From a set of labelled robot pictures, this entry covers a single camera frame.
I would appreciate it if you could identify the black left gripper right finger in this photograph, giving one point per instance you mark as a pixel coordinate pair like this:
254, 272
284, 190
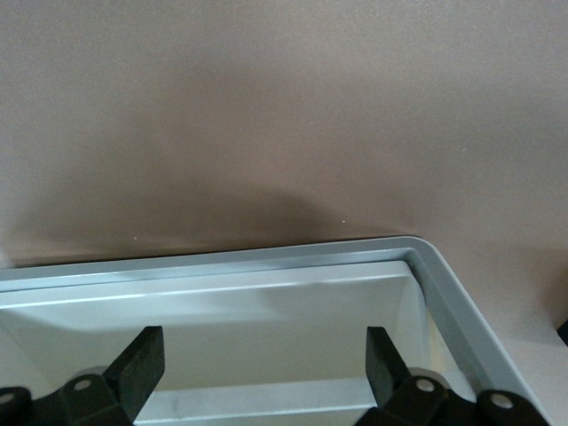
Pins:
384, 373

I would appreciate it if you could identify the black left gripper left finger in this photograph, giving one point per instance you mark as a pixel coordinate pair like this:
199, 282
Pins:
137, 373

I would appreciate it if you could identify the white cabinet drawer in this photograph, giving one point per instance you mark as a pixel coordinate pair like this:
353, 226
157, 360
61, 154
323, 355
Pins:
266, 319

